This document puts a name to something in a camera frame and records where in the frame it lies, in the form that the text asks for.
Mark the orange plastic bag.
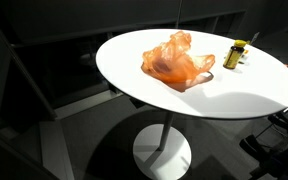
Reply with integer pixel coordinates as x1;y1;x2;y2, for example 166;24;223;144
140;30;216;85

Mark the black stand equipment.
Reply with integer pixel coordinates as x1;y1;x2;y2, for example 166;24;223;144
239;96;288;180

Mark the white bottle with orange label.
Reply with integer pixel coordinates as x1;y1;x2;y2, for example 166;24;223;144
238;49;251;64

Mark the amber bottle with yellow cap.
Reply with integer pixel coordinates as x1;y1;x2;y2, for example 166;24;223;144
222;39;248;70

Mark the white table pedestal base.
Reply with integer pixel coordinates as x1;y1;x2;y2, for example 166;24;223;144
132;111;192;180

